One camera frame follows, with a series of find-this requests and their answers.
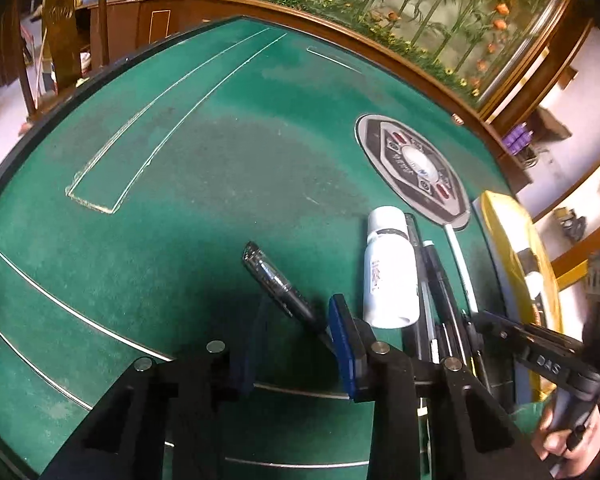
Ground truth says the bamboo and flower display panel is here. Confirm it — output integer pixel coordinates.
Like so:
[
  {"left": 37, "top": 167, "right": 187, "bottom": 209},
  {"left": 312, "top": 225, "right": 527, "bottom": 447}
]
[{"left": 195, "top": 0, "right": 573, "bottom": 106}]

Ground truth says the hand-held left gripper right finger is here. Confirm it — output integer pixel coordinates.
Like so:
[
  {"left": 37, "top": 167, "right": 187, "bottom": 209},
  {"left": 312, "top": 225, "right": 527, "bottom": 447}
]
[{"left": 327, "top": 294, "right": 553, "bottom": 480}]

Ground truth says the white plastic bottle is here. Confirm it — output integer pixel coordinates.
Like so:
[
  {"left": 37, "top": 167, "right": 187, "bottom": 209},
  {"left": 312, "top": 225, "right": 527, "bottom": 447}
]
[{"left": 362, "top": 206, "right": 421, "bottom": 330}]

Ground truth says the clear barrel pen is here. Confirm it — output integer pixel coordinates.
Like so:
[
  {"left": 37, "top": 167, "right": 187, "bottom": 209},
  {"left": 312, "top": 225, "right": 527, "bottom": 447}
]
[{"left": 402, "top": 212, "right": 441, "bottom": 365}]

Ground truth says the wooden chair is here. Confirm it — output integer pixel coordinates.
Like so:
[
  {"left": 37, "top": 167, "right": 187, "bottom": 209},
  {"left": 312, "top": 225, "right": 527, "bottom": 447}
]
[{"left": 15, "top": 0, "right": 116, "bottom": 126}]

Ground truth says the wooden sideboard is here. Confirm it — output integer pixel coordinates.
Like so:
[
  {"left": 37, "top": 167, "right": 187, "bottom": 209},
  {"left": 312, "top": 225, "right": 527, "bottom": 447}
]
[{"left": 75, "top": 0, "right": 206, "bottom": 66}]

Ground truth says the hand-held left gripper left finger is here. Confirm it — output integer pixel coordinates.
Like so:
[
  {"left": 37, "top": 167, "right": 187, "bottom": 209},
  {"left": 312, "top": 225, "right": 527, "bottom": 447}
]
[{"left": 37, "top": 300, "right": 261, "bottom": 480}]

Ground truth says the round grey control panel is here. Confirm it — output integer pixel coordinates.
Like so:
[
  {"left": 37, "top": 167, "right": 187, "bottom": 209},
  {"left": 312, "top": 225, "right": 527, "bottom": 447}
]
[{"left": 354, "top": 114, "right": 472, "bottom": 231}]

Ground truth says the black pen white print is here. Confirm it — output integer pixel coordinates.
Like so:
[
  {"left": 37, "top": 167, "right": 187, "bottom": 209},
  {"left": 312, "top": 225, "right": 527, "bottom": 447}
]
[{"left": 437, "top": 260, "right": 493, "bottom": 393}]

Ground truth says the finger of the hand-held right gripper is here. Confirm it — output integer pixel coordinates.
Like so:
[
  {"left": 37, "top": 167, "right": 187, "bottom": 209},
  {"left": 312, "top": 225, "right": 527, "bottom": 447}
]
[{"left": 461, "top": 309, "right": 527, "bottom": 362}]

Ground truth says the pack of purple bottles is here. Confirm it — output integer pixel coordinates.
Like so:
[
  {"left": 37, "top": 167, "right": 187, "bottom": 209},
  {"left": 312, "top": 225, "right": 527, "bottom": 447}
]
[{"left": 502, "top": 122, "right": 533, "bottom": 156}]

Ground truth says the yellow box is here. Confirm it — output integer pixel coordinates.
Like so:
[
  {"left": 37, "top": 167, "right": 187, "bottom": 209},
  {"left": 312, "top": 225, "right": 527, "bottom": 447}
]
[{"left": 472, "top": 190, "right": 563, "bottom": 403}]

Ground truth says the black and clear gel pen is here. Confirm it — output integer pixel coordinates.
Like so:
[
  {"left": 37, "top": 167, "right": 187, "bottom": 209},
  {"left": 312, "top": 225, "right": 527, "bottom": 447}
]
[{"left": 242, "top": 241, "right": 333, "bottom": 338}]

